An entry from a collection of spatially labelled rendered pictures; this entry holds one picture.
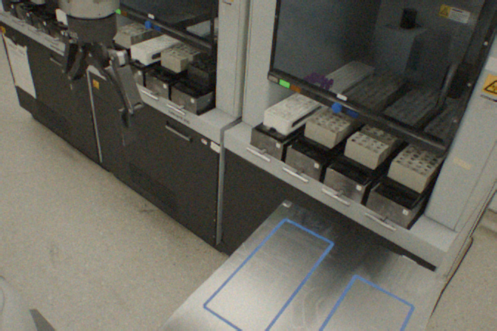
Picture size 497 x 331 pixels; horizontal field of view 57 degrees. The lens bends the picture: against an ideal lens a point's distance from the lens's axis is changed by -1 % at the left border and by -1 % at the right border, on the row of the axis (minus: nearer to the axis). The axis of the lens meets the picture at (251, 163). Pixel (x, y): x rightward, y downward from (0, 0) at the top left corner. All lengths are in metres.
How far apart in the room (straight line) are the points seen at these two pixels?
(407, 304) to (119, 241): 1.52
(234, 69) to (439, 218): 0.84
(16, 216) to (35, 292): 0.51
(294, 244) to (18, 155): 2.11
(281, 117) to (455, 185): 0.58
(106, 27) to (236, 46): 0.91
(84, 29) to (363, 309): 0.79
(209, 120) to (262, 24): 0.43
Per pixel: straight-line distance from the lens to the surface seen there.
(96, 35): 0.77
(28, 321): 0.98
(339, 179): 1.44
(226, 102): 1.75
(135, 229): 2.35
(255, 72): 1.61
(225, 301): 1.04
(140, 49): 1.99
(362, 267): 1.16
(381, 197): 1.40
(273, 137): 1.54
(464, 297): 2.36
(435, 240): 1.43
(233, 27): 1.62
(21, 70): 2.98
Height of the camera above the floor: 1.66
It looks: 37 degrees down
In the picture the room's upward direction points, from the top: 5 degrees clockwise
